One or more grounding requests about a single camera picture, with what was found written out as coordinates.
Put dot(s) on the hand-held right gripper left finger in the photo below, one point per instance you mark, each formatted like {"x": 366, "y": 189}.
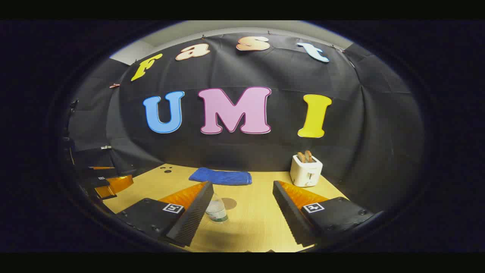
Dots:
{"x": 189, "y": 223}

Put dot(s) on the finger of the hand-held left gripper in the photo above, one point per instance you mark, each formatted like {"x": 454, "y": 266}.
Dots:
{"x": 113, "y": 185}
{"x": 102, "y": 172}

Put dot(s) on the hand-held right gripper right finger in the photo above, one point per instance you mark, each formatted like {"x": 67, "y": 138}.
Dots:
{"x": 293, "y": 223}

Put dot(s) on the clear plastic water bottle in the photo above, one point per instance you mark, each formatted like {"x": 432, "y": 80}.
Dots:
{"x": 218, "y": 210}

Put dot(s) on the round brown coaster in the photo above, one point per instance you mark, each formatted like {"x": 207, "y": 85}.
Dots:
{"x": 230, "y": 204}

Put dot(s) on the white toaster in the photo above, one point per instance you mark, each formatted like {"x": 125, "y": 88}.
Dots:
{"x": 305, "y": 174}

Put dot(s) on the blue towel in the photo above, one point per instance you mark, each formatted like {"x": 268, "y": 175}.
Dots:
{"x": 221, "y": 176}

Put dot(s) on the toast slice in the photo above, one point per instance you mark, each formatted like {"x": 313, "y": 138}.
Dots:
{"x": 309, "y": 156}
{"x": 301, "y": 157}

